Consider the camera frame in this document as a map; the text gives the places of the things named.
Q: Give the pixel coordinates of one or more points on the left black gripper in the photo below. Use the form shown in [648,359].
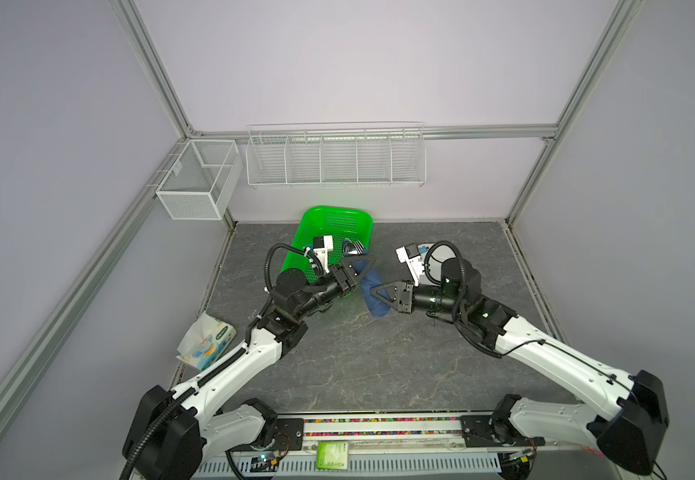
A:
[344,274]

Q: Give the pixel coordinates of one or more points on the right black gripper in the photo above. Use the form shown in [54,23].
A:
[405,298]

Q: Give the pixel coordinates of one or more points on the silver fork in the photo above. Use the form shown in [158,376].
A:
[351,247]

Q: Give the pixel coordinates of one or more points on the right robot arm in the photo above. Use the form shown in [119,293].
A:
[622,415]

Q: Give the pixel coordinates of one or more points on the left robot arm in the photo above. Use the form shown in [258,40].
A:
[175,431]

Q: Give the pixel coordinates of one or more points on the white ceramic dish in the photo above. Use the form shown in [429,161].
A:
[424,248]

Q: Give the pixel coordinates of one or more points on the tissue pack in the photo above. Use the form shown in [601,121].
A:
[205,341]

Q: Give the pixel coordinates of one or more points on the white mesh box basket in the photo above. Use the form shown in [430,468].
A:
[202,179]

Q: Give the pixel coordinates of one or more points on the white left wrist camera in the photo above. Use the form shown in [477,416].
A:
[320,249]

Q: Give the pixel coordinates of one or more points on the white wire shelf rack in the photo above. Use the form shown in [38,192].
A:
[349,154]

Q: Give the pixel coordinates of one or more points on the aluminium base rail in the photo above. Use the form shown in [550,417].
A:
[384,445]

